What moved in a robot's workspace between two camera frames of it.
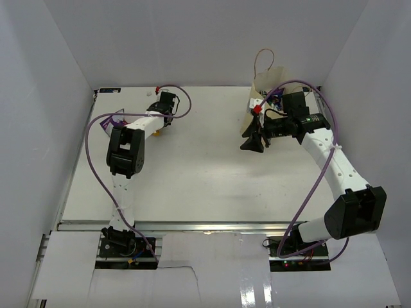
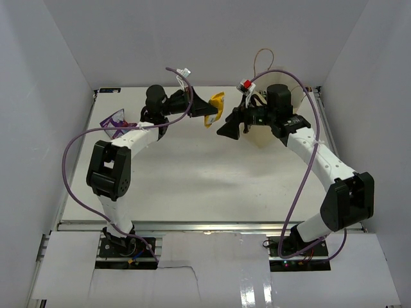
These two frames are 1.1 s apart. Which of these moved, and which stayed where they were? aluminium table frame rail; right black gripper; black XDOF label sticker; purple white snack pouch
Moved: right black gripper
Stayed: black XDOF label sticker; purple white snack pouch; aluminium table frame rail
